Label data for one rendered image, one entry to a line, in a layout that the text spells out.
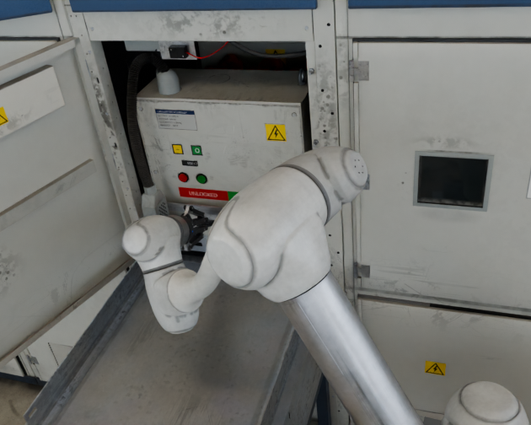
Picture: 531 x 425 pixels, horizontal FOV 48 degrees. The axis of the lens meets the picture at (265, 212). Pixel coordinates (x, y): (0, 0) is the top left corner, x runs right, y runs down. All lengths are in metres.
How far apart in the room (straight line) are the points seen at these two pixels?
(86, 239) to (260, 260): 1.08
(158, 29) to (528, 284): 1.15
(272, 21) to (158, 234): 0.56
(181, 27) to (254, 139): 0.35
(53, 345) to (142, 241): 1.28
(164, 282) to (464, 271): 0.80
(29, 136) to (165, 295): 0.57
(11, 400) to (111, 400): 1.38
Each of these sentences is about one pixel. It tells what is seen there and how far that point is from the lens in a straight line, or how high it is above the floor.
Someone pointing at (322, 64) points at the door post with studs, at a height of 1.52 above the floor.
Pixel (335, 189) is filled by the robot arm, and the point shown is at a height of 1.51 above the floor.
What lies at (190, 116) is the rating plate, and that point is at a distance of 1.70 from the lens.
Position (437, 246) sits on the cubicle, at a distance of 1.66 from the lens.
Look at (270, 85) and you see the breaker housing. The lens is 1.70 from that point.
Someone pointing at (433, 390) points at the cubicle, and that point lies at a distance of 2.07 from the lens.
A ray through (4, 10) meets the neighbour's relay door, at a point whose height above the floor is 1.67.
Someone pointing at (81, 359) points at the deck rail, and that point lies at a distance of 1.73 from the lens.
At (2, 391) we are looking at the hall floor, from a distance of 3.02.
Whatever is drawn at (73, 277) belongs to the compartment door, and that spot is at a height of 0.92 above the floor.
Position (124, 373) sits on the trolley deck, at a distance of 1.67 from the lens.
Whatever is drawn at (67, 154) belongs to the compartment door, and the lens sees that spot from 1.77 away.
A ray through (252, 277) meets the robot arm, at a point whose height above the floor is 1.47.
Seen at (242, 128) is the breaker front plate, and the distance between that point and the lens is 1.65.
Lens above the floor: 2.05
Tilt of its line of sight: 35 degrees down
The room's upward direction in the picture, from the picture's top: 7 degrees counter-clockwise
